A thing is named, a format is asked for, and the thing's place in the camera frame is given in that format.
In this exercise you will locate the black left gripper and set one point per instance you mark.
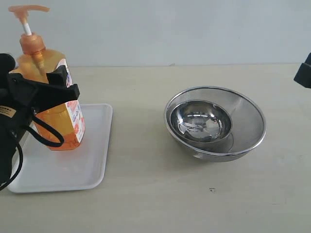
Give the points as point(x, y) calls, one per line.
point(21, 100)

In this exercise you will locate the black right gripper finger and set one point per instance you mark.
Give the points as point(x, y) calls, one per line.
point(303, 75)

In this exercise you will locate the orange pump soap bottle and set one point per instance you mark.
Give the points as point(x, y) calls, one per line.
point(34, 64)

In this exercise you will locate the steel mesh strainer bowl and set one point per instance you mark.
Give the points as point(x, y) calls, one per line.
point(249, 125)

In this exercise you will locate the small shiny steel bowl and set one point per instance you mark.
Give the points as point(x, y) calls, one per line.
point(201, 121)

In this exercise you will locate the white rectangular plastic tray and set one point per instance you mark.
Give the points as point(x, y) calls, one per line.
point(44, 170)

